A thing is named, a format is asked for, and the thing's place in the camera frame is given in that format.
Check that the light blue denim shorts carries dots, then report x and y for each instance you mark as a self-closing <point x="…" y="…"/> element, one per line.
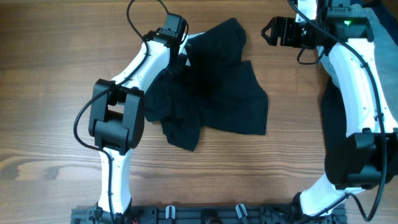
<point x="385" y="55"/>

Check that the black shorts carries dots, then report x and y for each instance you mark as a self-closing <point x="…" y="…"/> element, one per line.
<point x="210" y="86"/>

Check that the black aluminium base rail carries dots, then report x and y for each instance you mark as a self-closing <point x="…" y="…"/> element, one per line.
<point x="263" y="214"/>

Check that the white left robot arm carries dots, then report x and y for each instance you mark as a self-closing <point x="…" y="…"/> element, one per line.
<point x="117" y="117"/>

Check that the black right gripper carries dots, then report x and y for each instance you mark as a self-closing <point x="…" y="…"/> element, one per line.
<point x="288" y="24"/>

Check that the dark folded garment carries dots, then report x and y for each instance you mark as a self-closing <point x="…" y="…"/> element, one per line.
<point x="333" y="117"/>

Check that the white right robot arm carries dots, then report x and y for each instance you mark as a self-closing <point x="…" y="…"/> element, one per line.
<point x="359" y="129"/>

